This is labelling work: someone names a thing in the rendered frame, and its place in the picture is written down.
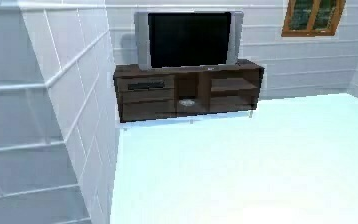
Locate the grey bowl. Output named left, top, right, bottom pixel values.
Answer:
left=179, top=98, right=196, bottom=108

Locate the dark brown television cabinet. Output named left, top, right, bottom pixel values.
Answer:
left=112, top=58, right=265, bottom=124

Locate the black flat box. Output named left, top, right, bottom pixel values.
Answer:
left=127, top=80, right=166, bottom=91

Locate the silver television set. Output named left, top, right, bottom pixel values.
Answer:
left=133, top=10, right=245, bottom=72

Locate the white shelf unit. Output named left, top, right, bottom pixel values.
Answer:
left=0, top=2, right=121, bottom=224

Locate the wooden framed window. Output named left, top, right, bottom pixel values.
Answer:
left=281, top=0, right=347, bottom=38

